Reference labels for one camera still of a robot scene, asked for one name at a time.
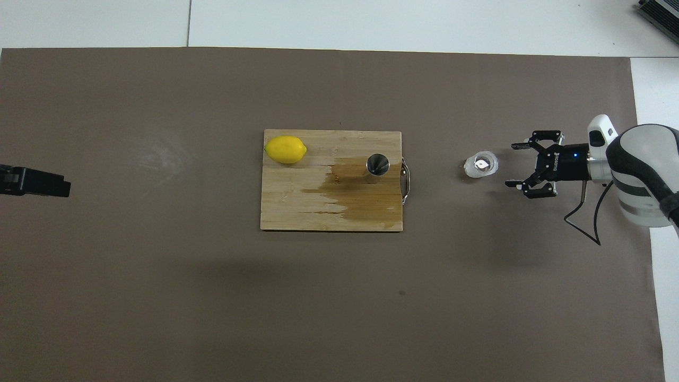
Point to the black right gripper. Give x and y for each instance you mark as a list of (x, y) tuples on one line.
[(565, 163)]

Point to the small clear plastic cup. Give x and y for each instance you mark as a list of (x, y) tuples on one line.
[(481, 164)]

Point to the steel double jigger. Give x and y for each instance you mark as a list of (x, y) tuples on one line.
[(377, 163)]

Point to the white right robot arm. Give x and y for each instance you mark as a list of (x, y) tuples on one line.
[(644, 159)]

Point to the brown paper table mat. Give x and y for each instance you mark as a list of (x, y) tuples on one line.
[(106, 106)]

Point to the dark ribbed metal device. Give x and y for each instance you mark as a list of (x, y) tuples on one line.
[(663, 13)]

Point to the yellow lemon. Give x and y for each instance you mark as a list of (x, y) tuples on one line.
[(285, 149)]

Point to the wooden cutting board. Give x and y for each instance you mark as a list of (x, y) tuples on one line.
[(297, 207)]

